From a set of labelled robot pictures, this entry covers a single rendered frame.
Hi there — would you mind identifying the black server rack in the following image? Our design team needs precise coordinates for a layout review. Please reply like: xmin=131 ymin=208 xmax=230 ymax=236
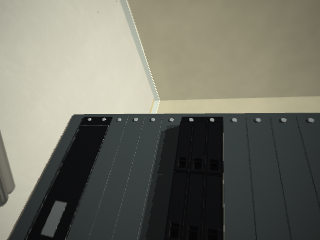
xmin=9 ymin=113 xmax=320 ymax=240

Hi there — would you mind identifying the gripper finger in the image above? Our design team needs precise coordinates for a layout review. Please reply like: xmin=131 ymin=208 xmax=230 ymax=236
xmin=0 ymin=132 xmax=15 ymax=207

